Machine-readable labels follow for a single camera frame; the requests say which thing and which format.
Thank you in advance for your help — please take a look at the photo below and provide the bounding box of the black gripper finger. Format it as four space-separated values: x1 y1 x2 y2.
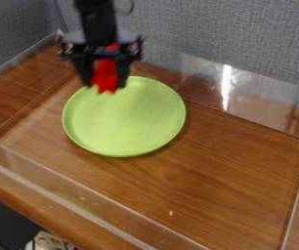
74 58 92 86
116 59 132 88

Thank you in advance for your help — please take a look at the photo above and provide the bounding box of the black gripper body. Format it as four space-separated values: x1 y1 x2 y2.
56 29 145 63

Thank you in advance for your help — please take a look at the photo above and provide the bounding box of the red plastic block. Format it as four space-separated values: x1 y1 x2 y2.
89 43 123 95

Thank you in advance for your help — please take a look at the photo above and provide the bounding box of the green round plate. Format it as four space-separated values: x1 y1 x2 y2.
61 76 187 157

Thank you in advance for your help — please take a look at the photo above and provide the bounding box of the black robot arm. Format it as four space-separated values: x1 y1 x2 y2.
57 0 145 93

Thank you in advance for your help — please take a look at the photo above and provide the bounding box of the black box under table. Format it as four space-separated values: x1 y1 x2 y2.
0 202 42 250

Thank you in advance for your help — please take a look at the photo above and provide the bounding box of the white power strip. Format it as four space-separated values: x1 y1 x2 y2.
33 230 76 250

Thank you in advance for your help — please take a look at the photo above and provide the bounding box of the black cable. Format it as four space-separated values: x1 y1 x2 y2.
116 0 136 17

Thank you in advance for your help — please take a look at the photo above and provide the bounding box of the clear acrylic enclosure wall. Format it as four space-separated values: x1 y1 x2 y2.
0 39 299 250

